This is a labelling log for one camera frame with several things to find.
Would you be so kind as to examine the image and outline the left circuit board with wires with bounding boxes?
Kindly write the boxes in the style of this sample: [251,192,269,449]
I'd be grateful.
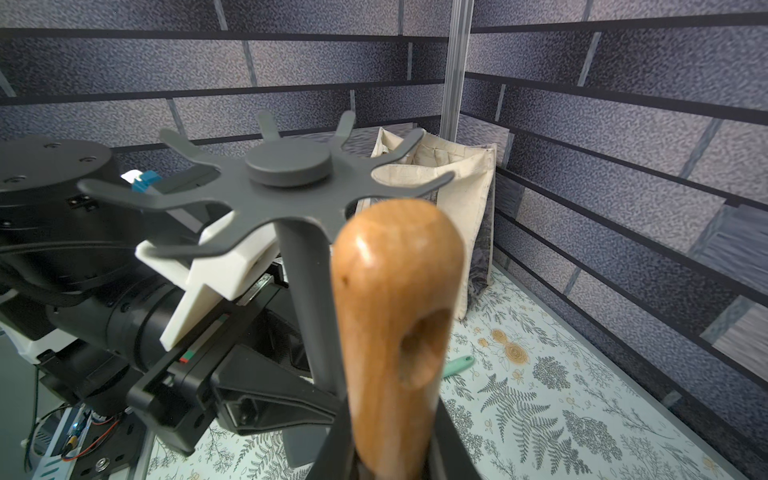
[23,403,121,475]

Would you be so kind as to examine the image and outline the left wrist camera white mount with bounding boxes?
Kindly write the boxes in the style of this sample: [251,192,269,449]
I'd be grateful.
[119,167,283,352]

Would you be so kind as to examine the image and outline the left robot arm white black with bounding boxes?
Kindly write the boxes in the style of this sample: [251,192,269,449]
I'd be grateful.
[1,131,343,467]

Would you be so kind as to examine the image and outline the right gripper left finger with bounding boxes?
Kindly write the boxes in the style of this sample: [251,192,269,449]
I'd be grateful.
[305,401,359,480]

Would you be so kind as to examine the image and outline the beige canvas tote bag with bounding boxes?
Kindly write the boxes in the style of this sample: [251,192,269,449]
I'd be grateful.
[372,133,497,321]

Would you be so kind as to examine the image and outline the cream spoon light wood handle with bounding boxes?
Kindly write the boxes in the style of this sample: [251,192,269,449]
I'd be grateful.
[331,199,465,479]

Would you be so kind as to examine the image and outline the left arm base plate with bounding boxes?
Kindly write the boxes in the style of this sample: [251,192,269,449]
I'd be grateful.
[74,412,154,479]

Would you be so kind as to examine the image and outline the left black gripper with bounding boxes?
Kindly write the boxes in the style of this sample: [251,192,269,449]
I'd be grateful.
[127,283,341,456]

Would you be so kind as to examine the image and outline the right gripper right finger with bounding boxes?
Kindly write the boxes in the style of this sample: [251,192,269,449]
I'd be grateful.
[427,400,481,480]

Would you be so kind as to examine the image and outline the grey utensil rack stand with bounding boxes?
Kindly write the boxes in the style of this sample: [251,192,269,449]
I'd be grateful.
[77,109,456,469]

